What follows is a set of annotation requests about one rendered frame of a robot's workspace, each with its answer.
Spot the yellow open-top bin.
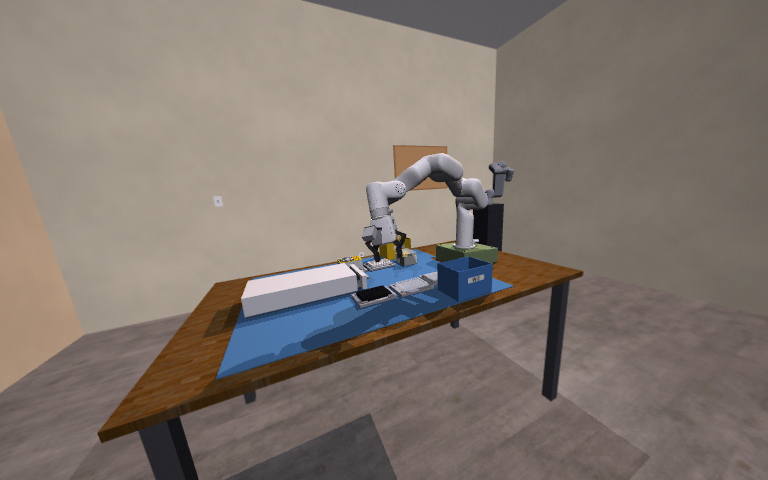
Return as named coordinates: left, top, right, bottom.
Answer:
left=379, top=237, right=411, bottom=260

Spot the blue bench mat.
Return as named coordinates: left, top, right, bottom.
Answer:
left=216, top=249, right=514, bottom=380

